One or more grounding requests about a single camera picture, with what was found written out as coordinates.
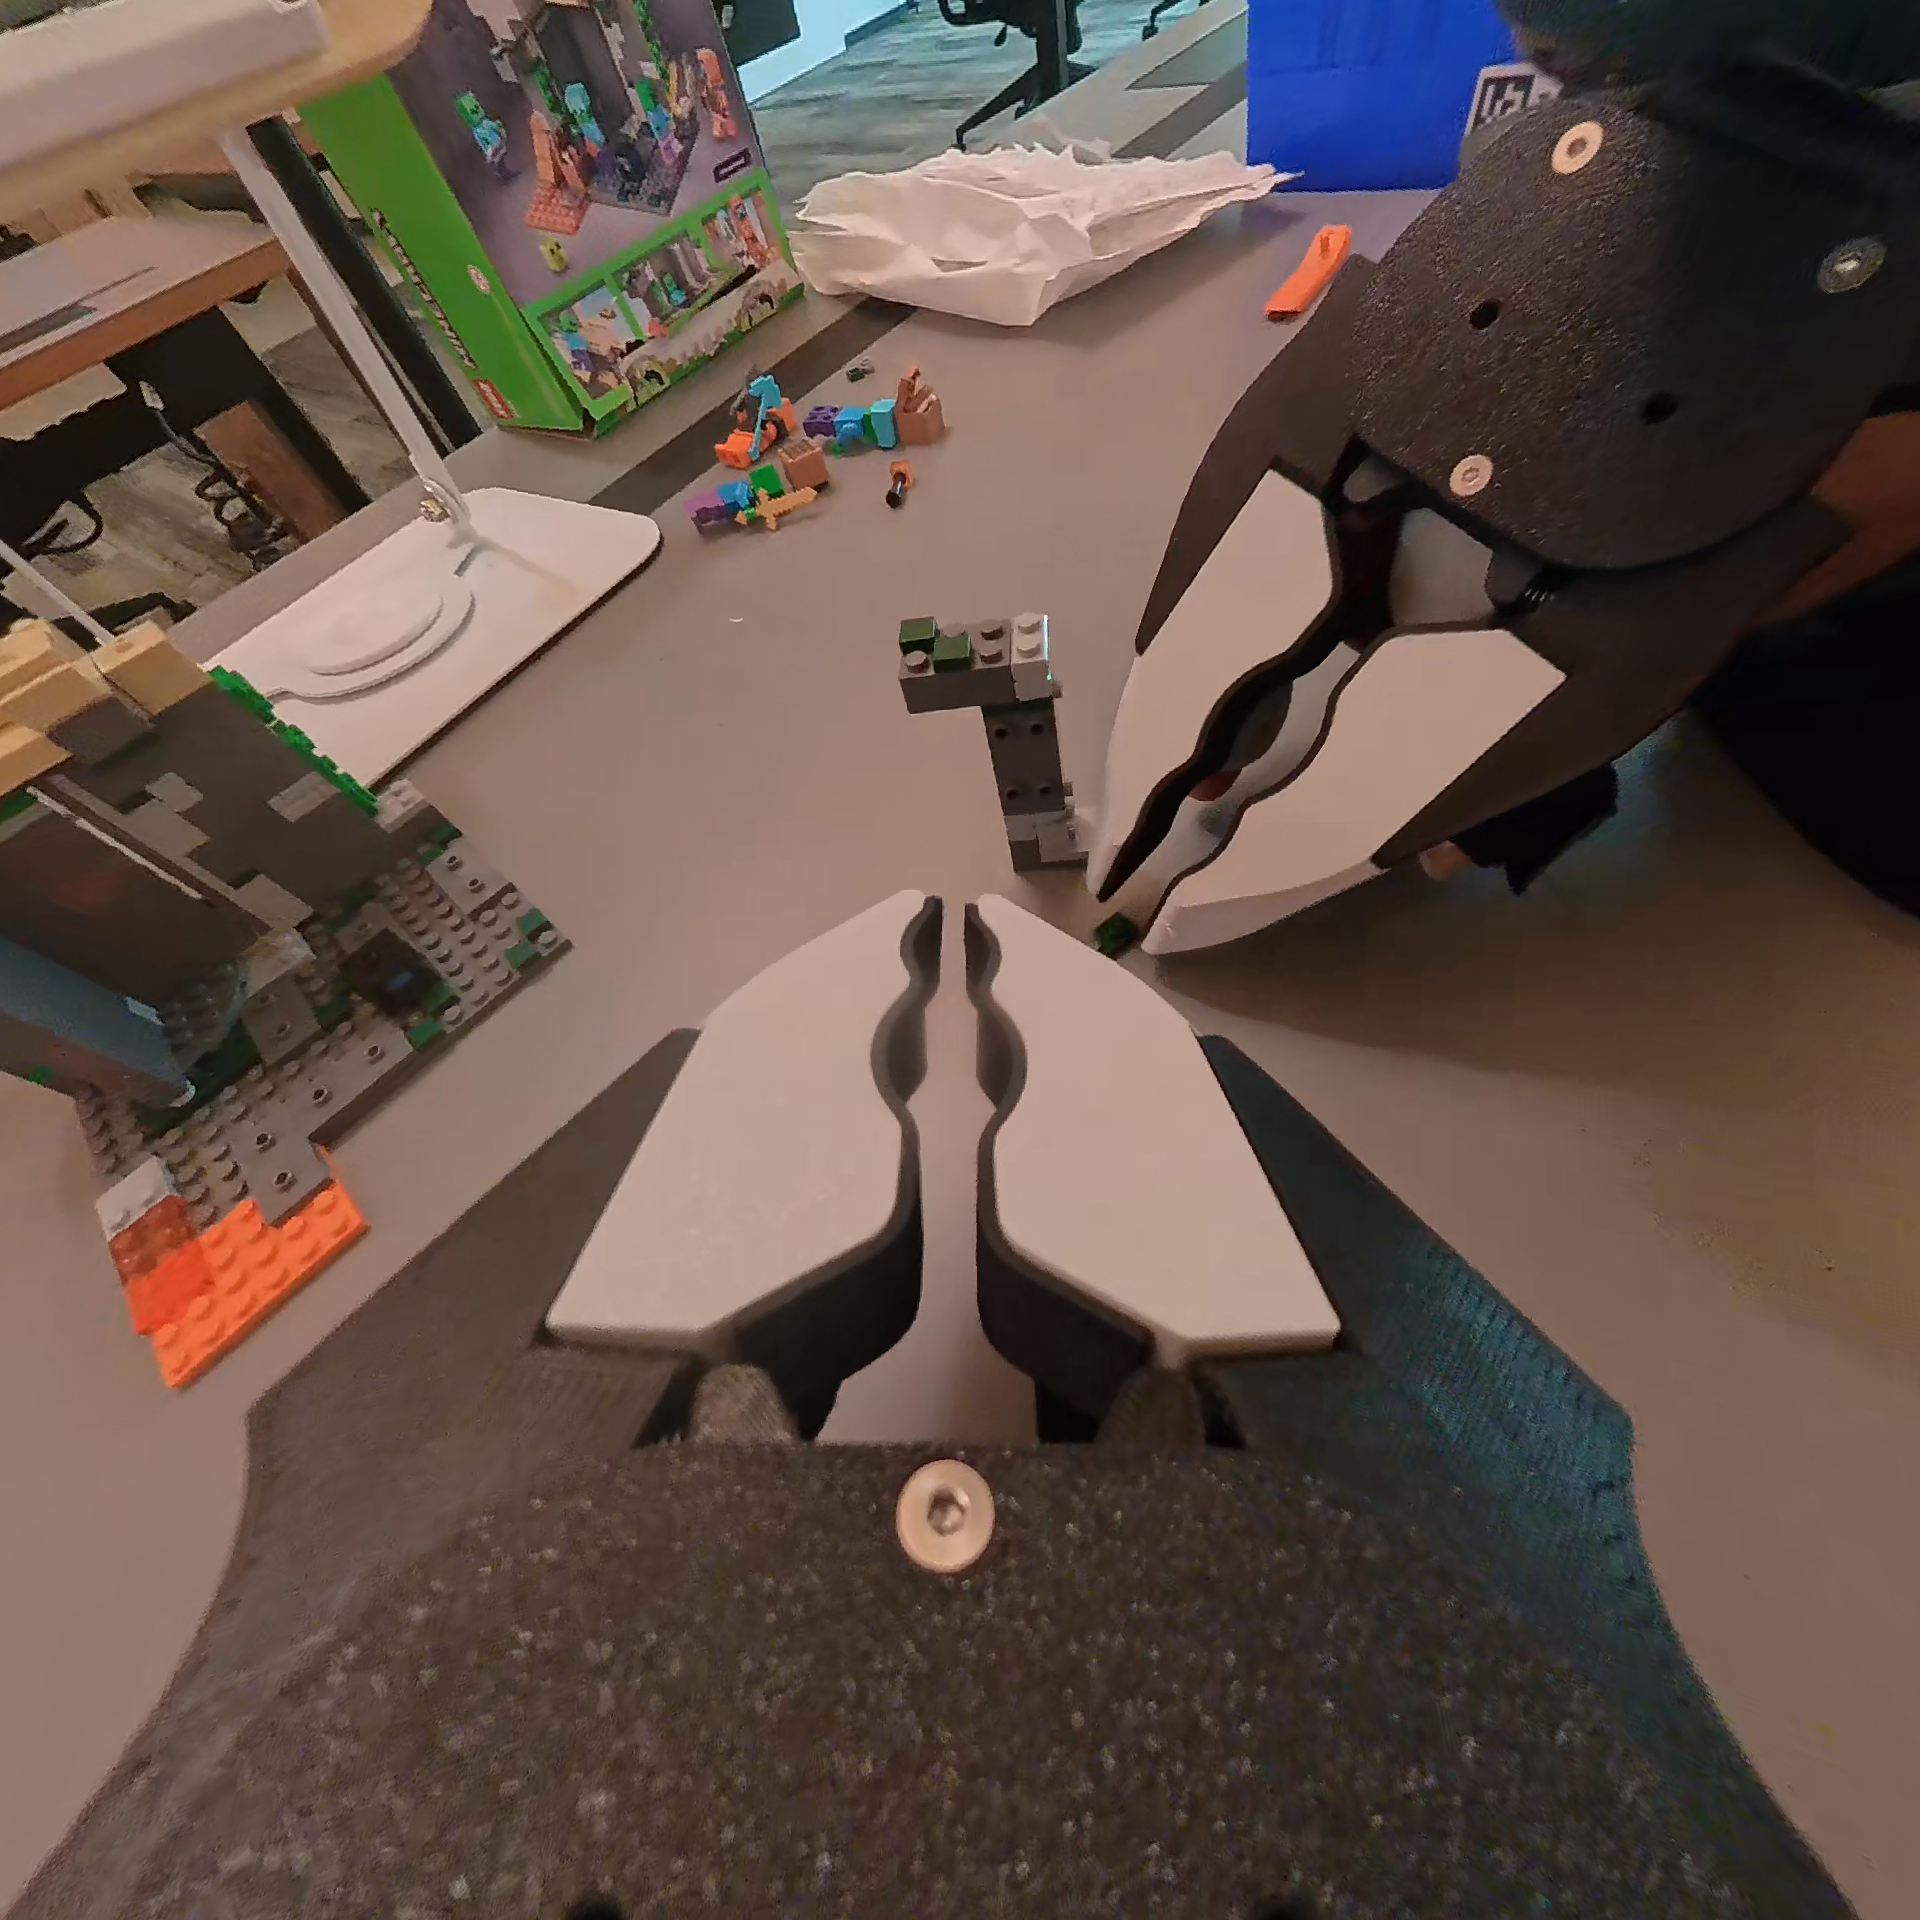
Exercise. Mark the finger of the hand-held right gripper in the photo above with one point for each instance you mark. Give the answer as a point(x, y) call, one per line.
point(1410, 720)
point(1230, 629)

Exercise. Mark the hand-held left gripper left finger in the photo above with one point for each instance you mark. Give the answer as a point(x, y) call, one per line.
point(749, 1186)

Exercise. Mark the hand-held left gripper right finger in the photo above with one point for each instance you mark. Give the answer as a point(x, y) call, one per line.
point(1155, 1186)

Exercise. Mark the grey white brick column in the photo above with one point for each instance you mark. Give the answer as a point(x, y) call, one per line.
point(1038, 781)

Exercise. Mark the tiny dark green brick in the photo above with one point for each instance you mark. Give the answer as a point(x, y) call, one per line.
point(1117, 935)

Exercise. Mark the person's right hand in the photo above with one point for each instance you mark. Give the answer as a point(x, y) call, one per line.
point(1865, 541)

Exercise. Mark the orange brick separator tool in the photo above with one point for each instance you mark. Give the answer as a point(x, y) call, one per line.
point(1310, 274)

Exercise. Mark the blue plastic bin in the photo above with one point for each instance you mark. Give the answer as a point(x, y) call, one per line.
point(1367, 92)

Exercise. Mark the white crumpled bag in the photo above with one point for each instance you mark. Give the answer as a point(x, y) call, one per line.
point(1020, 235)

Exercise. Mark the pile of colourful brick figures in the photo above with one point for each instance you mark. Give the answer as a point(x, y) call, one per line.
point(809, 450)

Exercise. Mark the orange brick plate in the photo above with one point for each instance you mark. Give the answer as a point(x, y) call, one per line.
point(240, 1274)

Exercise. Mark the grey green brick tower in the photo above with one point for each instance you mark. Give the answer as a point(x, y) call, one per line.
point(240, 900)

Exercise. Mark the white lamp base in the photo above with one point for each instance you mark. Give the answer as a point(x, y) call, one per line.
point(450, 629)

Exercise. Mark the green toy box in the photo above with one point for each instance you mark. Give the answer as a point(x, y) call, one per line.
point(571, 212)

